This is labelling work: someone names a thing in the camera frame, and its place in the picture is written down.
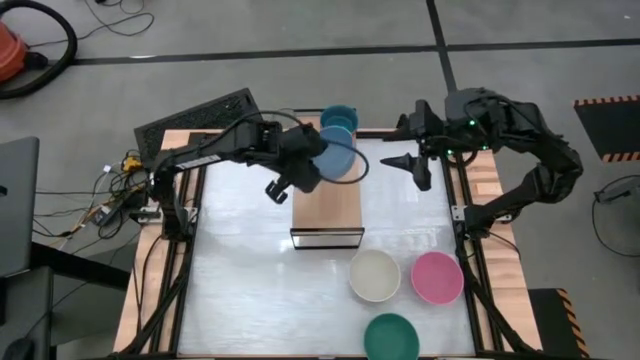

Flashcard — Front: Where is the blue translucent small bowl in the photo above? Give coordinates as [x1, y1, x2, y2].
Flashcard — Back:
[319, 103, 360, 134]

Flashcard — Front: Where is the black computer mouse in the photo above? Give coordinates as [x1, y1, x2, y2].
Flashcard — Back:
[2, 337, 37, 360]

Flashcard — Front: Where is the tangled black cable bundle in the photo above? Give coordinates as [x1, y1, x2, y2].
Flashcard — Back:
[32, 149, 157, 242]

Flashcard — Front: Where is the wooden box platform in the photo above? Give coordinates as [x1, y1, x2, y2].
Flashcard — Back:
[289, 113, 366, 250]

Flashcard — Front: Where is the black vacuum hose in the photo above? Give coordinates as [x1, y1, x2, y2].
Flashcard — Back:
[0, 0, 79, 100]

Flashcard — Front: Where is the black hazard-striped floor mat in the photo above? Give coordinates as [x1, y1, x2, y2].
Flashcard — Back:
[573, 94, 640, 164]
[528, 288, 592, 360]

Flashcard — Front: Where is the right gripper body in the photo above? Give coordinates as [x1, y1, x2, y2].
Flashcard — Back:
[397, 99, 446, 192]

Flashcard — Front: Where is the pink large bowl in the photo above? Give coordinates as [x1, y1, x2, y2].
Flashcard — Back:
[410, 251, 466, 307]

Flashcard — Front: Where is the white large bowl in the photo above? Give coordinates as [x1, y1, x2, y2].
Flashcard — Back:
[348, 248, 402, 304]

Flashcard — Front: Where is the blue large bowl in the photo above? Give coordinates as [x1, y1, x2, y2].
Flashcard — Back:
[312, 124, 358, 182]

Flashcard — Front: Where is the black aluminium table frame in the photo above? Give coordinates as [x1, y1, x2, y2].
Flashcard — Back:
[107, 128, 539, 360]

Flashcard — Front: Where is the orange vacuum cleaner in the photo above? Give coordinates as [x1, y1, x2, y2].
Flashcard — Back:
[0, 19, 50, 85]

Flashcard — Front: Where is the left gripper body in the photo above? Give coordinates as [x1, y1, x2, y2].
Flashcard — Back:
[264, 149, 327, 205]

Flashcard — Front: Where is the grey laptop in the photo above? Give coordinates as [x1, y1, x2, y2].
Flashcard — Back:
[0, 136, 41, 279]

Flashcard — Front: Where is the dark green large bowl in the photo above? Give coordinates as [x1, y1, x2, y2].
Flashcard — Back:
[363, 312, 421, 360]

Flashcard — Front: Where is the thin black floor cable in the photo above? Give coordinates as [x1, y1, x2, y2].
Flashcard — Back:
[82, 0, 156, 39]

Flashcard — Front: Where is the grey flat device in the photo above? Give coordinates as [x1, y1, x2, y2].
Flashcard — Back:
[592, 174, 640, 206]

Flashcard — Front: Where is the dark grey desk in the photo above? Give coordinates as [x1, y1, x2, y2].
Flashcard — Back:
[0, 242, 132, 360]

